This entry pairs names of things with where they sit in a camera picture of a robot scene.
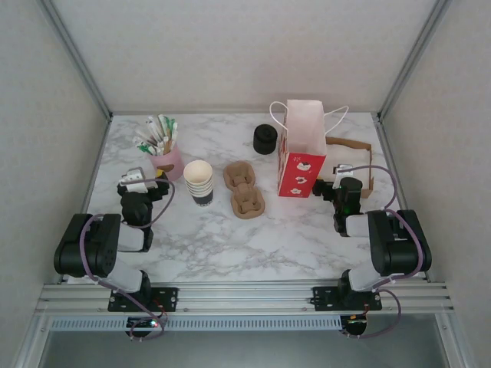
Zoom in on red paper takeout bag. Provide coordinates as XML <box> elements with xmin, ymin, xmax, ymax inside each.
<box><xmin>269</xmin><ymin>99</ymin><xmax>350</xmax><ymax>199</ymax></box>

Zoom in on green paper coffee cup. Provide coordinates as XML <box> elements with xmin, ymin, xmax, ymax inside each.
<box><xmin>183</xmin><ymin>160</ymin><xmax>213</xmax><ymax>186</ymax></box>

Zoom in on black paper coffee cup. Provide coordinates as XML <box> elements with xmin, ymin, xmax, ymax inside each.
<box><xmin>190</xmin><ymin>190</ymin><xmax>215</xmax><ymax>209</ymax></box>

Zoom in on pink straw holder cup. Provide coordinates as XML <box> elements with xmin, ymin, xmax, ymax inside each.
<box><xmin>149</xmin><ymin>143</ymin><xmax>184</xmax><ymax>182</ymax></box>

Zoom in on white paper napkins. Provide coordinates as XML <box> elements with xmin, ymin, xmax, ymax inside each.
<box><xmin>325</xmin><ymin>145</ymin><xmax>369</xmax><ymax>189</ymax></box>

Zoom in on brown cardboard tray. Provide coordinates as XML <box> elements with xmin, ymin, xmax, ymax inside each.
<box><xmin>325</xmin><ymin>136</ymin><xmax>374</xmax><ymax>199</ymax></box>

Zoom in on small circuit board with LED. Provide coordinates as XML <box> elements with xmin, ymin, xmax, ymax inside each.
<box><xmin>126</xmin><ymin>317</ymin><xmax>160</xmax><ymax>330</ymax></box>
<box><xmin>341</xmin><ymin>314</ymin><xmax>367</xmax><ymax>335</ymax></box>

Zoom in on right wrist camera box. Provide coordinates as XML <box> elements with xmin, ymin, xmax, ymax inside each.
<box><xmin>331</xmin><ymin>163</ymin><xmax>356</xmax><ymax>179</ymax></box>

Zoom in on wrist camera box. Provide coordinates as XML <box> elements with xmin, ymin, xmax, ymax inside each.
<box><xmin>331</xmin><ymin>163</ymin><xmax>356</xmax><ymax>179</ymax></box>
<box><xmin>118</xmin><ymin>167</ymin><xmax>149</xmax><ymax>195</ymax></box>

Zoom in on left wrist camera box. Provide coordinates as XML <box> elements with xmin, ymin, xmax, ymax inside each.
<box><xmin>118</xmin><ymin>167</ymin><xmax>149</xmax><ymax>195</ymax></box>

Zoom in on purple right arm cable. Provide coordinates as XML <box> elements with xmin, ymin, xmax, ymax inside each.
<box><xmin>339</xmin><ymin>164</ymin><xmax>430</xmax><ymax>340</ymax></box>

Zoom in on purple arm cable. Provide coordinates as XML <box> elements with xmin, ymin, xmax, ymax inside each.
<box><xmin>339</xmin><ymin>164</ymin><xmax>430</xmax><ymax>340</ymax></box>
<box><xmin>81</xmin><ymin>178</ymin><xmax>176</xmax><ymax>342</ymax></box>

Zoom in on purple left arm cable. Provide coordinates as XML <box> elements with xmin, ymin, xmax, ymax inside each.
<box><xmin>81</xmin><ymin>178</ymin><xmax>176</xmax><ymax>342</ymax></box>

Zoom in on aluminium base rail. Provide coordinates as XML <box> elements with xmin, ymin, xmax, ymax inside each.
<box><xmin>36</xmin><ymin>282</ymin><xmax>456</xmax><ymax>316</ymax></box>

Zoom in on aluminium frame post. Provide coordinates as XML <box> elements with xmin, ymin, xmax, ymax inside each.
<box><xmin>36</xmin><ymin>0</ymin><xmax>114</xmax><ymax>122</ymax></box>
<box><xmin>377</xmin><ymin>0</ymin><xmax>454</xmax><ymax>122</ymax></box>

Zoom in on white slotted cable duct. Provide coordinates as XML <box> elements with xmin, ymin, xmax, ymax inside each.
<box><xmin>49</xmin><ymin>316</ymin><xmax>342</xmax><ymax>331</ymax></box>

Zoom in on aluminium lower frame bar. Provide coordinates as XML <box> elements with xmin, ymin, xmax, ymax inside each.
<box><xmin>11</xmin><ymin>310</ymin><xmax>53</xmax><ymax>368</ymax></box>
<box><xmin>435</xmin><ymin>312</ymin><xmax>473</xmax><ymax>368</ymax></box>

